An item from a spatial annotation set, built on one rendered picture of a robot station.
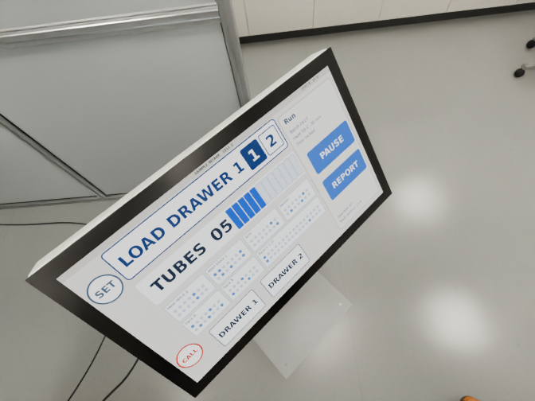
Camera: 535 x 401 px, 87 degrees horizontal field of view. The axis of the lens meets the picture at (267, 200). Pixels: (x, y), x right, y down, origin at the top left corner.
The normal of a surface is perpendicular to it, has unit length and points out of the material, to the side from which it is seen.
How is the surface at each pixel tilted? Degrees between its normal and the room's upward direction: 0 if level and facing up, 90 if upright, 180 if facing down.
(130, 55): 90
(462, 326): 0
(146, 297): 50
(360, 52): 0
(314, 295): 3
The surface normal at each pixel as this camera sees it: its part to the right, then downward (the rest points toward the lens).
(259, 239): 0.47, 0.19
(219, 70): 0.04, 0.89
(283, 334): -0.06, -0.41
